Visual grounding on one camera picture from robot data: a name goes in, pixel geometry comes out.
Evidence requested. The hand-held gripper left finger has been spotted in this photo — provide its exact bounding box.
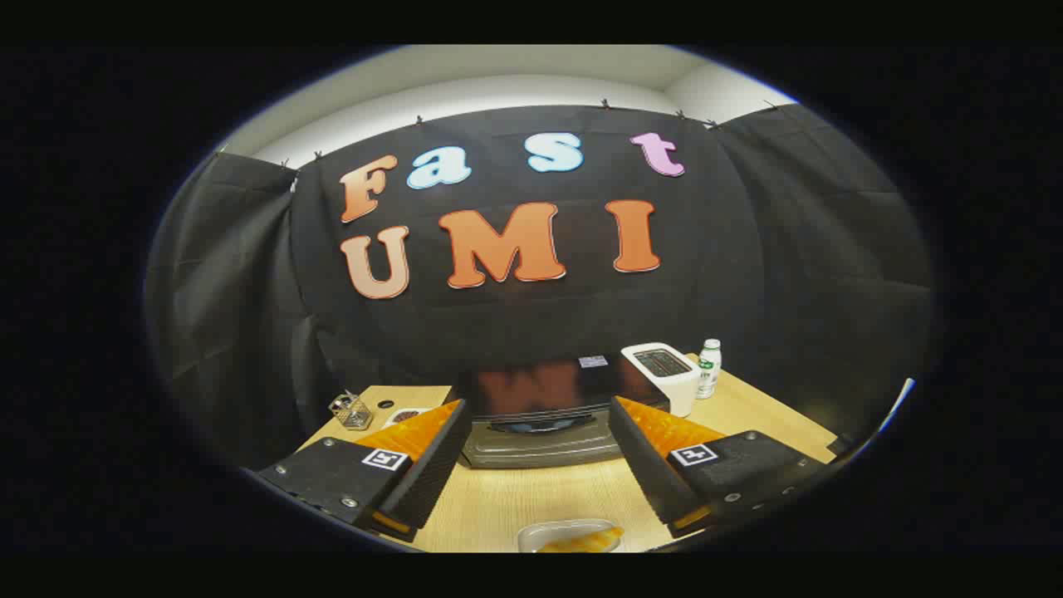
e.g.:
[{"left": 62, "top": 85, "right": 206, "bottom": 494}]
[{"left": 257, "top": 399, "right": 471, "bottom": 545}]

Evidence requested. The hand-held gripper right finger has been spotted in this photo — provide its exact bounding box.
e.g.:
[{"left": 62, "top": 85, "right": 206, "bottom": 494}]
[{"left": 609, "top": 395, "right": 840, "bottom": 539}]

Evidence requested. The golden croissant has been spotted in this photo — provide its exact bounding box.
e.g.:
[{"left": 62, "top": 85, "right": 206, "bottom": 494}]
[{"left": 536, "top": 526, "right": 625, "bottom": 554}]

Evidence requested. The black toaster oven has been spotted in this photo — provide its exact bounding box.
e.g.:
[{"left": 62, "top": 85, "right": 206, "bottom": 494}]
[{"left": 453, "top": 355, "right": 674, "bottom": 470}]

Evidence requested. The white bread toaster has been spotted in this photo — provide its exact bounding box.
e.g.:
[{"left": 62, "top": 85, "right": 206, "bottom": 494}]
[{"left": 620, "top": 342, "right": 701, "bottom": 418}]

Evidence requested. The white bottle with green label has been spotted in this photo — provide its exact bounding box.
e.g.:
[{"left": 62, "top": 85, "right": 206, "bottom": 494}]
[{"left": 696, "top": 338, "right": 723, "bottom": 400}]

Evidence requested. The white oval dish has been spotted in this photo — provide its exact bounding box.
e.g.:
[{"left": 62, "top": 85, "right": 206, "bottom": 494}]
[{"left": 517, "top": 519, "right": 625, "bottom": 554}]

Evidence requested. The metal wire holder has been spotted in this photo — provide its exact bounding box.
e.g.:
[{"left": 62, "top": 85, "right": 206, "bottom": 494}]
[{"left": 329, "top": 390, "right": 373, "bottom": 431}]

